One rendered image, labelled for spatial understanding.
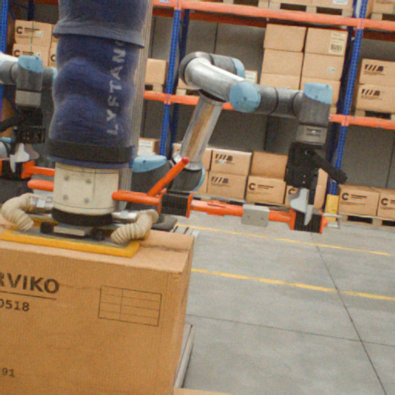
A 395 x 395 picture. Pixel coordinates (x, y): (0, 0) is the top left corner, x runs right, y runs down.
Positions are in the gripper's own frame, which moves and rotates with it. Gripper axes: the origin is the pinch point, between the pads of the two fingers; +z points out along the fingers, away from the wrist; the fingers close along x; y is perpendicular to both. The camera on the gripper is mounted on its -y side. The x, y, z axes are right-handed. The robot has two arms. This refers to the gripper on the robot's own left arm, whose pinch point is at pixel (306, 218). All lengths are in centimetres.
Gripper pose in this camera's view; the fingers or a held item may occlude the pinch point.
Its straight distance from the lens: 149.5
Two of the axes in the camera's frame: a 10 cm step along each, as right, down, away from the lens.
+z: -1.2, 9.8, 1.6
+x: -0.7, 1.5, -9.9
